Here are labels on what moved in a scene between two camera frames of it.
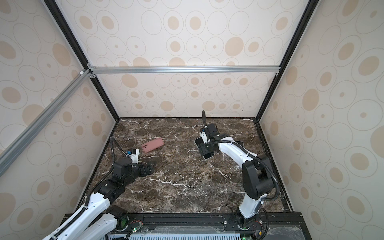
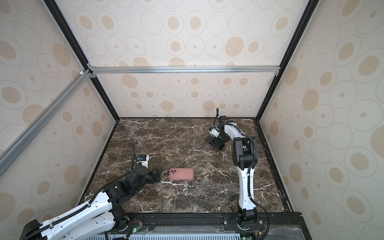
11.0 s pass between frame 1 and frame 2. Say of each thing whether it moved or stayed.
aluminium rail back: stayed
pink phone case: moved
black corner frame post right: stayed
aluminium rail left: stayed
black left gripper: moved
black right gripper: moved
